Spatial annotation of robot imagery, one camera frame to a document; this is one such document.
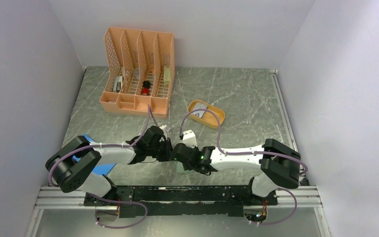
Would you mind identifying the peach plastic file organizer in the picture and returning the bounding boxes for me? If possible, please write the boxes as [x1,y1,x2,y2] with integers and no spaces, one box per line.
[100,27,175,118]

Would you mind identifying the card in yellow tray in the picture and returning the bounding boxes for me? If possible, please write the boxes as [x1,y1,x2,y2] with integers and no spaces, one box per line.
[192,102,208,118]

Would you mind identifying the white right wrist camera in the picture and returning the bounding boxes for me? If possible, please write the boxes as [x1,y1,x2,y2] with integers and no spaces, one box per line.
[182,130,197,148]

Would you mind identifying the yellow oval tray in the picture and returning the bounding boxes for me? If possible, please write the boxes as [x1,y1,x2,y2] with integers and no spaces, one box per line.
[188,100,226,129]

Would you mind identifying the pale green eraser box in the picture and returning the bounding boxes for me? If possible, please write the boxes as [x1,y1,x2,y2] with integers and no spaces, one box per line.
[163,66,171,87]

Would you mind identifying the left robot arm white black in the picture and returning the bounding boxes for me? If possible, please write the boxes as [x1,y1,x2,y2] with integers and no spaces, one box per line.
[45,125,172,205]

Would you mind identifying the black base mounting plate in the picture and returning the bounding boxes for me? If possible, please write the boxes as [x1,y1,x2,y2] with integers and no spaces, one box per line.
[83,185,278,218]

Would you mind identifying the blue notebook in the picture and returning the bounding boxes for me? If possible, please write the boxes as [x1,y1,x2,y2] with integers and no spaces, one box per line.
[72,134,117,176]

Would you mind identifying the grey white utility knife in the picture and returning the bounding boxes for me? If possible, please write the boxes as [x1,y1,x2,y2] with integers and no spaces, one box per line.
[113,75,124,93]

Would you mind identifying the red black small bottle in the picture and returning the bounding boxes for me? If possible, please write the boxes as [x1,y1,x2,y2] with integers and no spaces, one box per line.
[141,80,151,96]

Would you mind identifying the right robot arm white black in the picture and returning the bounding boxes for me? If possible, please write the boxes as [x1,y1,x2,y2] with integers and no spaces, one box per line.
[170,139,304,204]

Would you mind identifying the aluminium rail frame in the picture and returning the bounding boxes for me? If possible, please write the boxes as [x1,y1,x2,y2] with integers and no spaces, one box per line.
[24,69,331,237]

